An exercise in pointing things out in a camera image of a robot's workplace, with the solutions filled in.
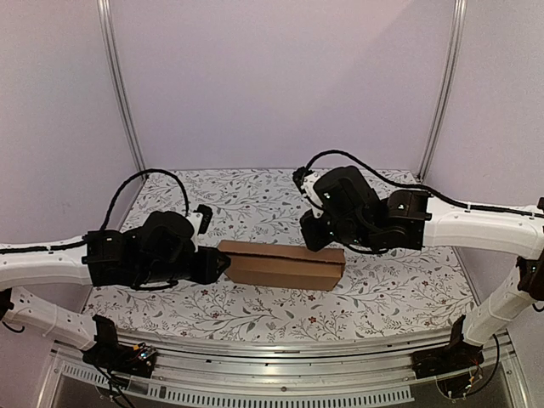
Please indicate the aluminium front rail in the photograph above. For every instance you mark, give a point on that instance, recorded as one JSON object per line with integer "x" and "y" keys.
{"x": 373, "y": 372}

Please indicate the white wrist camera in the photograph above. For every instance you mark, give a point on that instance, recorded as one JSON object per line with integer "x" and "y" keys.
{"x": 200, "y": 220}
{"x": 305, "y": 181}

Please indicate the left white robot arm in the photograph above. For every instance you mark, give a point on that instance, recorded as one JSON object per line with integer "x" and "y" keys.
{"x": 48, "y": 263}

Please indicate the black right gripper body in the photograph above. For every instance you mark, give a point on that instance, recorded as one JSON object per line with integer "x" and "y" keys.
{"x": 317, "y": 229}

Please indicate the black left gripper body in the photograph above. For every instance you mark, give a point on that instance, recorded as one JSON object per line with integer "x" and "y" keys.
{"x": 164, "y": 272}

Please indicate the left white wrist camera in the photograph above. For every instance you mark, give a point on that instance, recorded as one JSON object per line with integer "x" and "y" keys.
{"x": 200, "y": 220}

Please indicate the right aluminium frame post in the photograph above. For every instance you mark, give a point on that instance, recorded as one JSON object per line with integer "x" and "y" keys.
{"x": 446, "y": 85}

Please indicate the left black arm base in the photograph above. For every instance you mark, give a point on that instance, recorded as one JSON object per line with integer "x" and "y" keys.
{"x": 107, "y": 353}

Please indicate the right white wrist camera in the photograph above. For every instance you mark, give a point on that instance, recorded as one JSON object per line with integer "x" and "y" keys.
{"x": 305, "y": 181}

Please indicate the brown cardboard box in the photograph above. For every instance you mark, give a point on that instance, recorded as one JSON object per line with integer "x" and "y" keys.
{"x": 283, "y": 266}

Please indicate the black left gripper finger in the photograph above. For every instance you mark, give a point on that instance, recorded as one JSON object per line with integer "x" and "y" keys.
{"x": 223, "y": 272}
{"x": 222, "y": 259}

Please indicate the aluminium frame post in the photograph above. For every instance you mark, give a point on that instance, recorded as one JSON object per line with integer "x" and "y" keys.
{"x": 119, "y": 88}
{"x": 446, "y": 85}

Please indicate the left aluminium frame post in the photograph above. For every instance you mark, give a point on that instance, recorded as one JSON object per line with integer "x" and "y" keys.
{"x": 119, "y": 88}

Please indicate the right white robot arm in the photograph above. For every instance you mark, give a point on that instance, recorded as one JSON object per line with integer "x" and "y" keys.
{"x": 511, "y": 233}

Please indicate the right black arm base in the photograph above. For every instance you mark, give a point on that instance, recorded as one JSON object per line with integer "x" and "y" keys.
{"x": 454, "y": 356}

